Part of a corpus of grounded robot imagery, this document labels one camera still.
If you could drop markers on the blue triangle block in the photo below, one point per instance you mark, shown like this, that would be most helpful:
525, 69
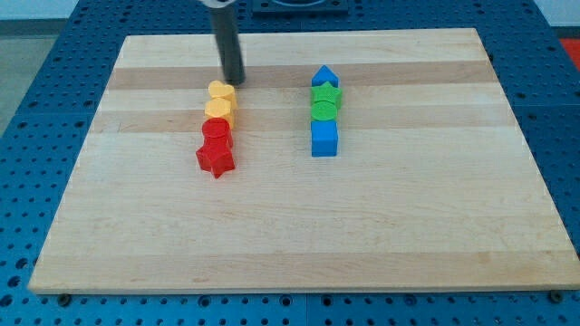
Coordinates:
323, 75

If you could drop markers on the blue cube block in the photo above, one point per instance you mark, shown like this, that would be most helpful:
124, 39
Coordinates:
324, 138

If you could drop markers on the green cylinder block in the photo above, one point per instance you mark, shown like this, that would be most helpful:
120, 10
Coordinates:
323, 111

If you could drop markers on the red star block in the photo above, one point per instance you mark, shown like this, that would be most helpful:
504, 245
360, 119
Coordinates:
215, 156

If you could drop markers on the green star block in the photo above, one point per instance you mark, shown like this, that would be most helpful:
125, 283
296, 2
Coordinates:
328, 93

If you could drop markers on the red cylinder block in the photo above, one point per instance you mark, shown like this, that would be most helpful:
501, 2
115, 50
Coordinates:
217, 131

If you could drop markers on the yellow hexagon block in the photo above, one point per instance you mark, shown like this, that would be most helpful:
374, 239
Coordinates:
220, 108

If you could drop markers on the yellow heart block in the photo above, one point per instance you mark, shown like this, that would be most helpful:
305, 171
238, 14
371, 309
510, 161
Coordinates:
219, 89

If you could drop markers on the wooden board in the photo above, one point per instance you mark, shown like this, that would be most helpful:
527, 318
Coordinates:
433, 188

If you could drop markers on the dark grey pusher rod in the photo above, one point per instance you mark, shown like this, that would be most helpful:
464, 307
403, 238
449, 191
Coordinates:
224, 24

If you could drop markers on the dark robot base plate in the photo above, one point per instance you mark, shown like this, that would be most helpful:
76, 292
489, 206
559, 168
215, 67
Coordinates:
281, 7

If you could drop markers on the silver rod mount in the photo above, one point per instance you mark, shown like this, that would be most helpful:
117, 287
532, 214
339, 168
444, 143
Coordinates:
217, 4

